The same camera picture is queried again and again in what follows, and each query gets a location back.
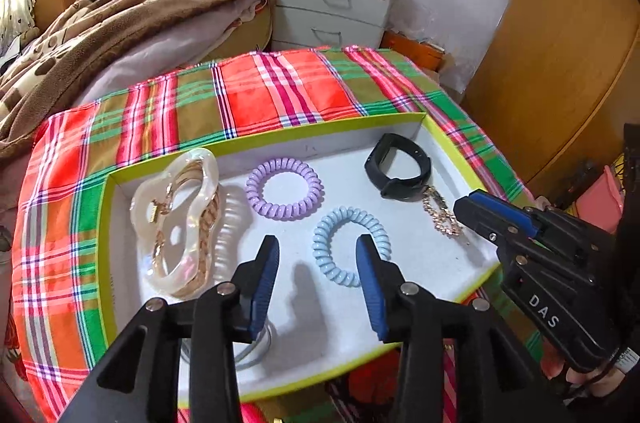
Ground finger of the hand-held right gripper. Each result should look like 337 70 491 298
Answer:
470 190 544 238
454 197 531 254

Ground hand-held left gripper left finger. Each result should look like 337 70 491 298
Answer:
57 234 281 423

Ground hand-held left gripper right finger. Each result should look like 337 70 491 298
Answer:
355 234 571 423

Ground gold chain bracelet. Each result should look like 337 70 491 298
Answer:
421 185 466 239

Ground yellow-green cardboard box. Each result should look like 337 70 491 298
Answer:
100 113 506 404

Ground light blue spiral hair tie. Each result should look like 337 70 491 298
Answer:
312 205 392 289

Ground thin grey hair ties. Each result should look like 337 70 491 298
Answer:
232 320 276 366

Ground purple spiral hair tie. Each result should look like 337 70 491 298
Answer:
245 157 325 222

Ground black smart band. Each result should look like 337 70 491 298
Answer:
364 133 432 202

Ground white translucent hair claw clip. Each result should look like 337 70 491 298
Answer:
131 146 228 301

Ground person's right hand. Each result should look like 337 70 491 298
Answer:
540 343 631 406

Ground pink bag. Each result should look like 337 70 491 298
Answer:
575 165 626 231

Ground orange box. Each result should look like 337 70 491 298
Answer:
385 30 446 71

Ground red green plaid cloth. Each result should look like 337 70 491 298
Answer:
10 45 536 423

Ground mauve quilt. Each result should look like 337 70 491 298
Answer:
75 0 276 104

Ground grey nightstand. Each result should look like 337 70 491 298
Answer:
271 0 402 54

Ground brown fleece blanket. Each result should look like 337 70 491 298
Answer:
0 0 276 158

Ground dotted curtain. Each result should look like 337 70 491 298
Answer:
0 0 38 54

